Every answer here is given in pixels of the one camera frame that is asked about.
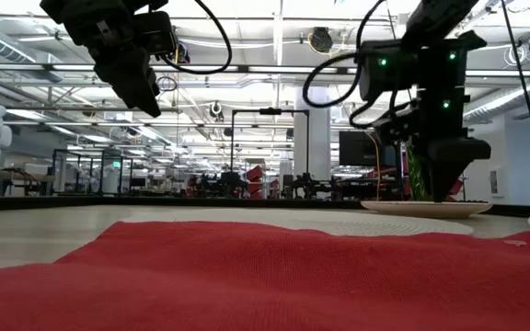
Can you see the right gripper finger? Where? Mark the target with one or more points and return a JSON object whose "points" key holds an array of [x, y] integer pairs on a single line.
{"points": [[449, 174], [435, 177]]}

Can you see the blue orange patterned plate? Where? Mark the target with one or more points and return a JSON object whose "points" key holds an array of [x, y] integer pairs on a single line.
{"points": [[407, 209]]}

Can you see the round white woven placemat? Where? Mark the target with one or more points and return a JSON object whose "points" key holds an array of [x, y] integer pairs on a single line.
{"points": [[384, 227]]}

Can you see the red cloth napkin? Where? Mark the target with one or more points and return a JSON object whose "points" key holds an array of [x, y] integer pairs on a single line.
{"points": [[265, 285]]}

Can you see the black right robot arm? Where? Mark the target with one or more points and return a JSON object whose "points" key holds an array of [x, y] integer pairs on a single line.
{"points": [[435, 18]]}

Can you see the green glass tumbler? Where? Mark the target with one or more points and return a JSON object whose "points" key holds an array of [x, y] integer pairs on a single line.
{"points": [[417, 179]]}

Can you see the black monitor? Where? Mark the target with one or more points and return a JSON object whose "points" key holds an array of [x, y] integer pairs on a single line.
{"points": [[361, 149]]}

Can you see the white building pillar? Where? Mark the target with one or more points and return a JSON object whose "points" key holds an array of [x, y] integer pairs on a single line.
{"points": [[313, 138]]}

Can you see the red storage bin stack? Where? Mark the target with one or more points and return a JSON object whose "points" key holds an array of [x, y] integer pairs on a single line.
{"points": [[255, 181]]}

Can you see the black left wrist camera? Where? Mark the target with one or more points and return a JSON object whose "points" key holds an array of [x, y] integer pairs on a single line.
{"points": [[154, 32]]}

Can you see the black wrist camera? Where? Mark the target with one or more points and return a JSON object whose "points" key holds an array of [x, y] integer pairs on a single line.
{"points": [[154, 32], [387, 73]]}

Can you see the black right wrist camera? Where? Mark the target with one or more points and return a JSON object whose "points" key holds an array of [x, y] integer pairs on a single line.
{"points": [[387, 73]]}

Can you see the black metal stand frame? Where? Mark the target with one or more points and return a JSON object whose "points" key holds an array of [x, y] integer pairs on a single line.
{"points": [[269, 110]]}

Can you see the black aluminium table frame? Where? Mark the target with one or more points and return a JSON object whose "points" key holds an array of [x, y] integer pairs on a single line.
{"points": [[108, 202]]}

